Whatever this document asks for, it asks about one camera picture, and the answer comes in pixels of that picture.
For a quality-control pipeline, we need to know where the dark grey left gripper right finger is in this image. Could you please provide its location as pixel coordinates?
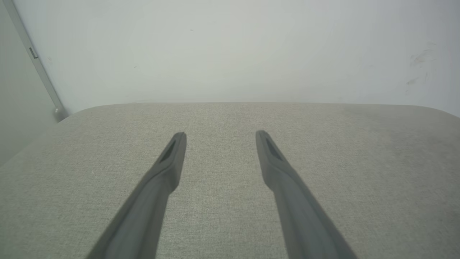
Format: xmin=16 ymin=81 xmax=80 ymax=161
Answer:
xmin=256 ymin=130 xmax=358 ymax=259

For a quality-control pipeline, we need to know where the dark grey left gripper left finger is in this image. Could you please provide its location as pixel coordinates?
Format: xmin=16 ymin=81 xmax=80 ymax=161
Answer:
xmin=86 ymin=132 xmax=187 ymax=259

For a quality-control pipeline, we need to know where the grey metal wall rail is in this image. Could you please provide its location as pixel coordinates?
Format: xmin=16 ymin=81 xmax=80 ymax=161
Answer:
xmin=2 ymin=0 xmax=69 ymax=123

